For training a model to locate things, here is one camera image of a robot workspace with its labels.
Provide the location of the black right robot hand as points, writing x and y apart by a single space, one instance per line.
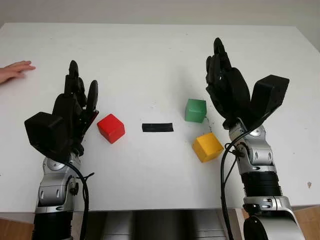
232 92

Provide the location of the bare person hand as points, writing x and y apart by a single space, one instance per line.
15 71

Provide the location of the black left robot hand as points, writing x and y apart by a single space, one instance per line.
72 107

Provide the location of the green wooden block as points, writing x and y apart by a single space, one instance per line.
195 110

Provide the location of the red wooden block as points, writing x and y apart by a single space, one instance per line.
110 127

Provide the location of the yellow wooden block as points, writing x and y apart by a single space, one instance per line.
206 146

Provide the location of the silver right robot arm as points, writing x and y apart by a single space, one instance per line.
260 155

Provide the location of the black tape strip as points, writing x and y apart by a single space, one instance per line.
157 127

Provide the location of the grey robot torso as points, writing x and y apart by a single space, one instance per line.
160 225

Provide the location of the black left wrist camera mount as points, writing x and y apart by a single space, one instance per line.
45 132

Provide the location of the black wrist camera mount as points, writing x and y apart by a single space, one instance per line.
270 92
45 132

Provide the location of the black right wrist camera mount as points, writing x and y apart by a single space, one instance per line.
270 92

